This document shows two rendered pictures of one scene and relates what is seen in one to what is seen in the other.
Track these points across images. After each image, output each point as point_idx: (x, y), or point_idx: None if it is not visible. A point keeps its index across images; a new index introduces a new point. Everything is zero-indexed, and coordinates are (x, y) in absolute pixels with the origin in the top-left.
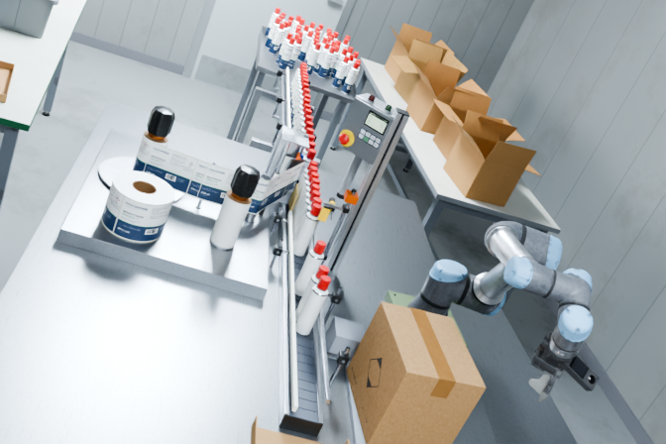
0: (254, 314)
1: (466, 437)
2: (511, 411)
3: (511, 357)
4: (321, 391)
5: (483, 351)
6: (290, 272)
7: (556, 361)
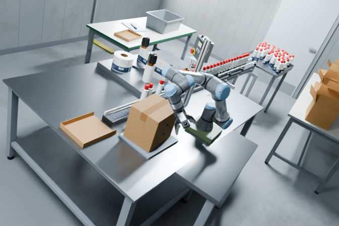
0: (135, 99)
1: (171, 157)
2: (208, 164)
3: (237, 156)
4: None
5: (223, 148)
6: None
7: None
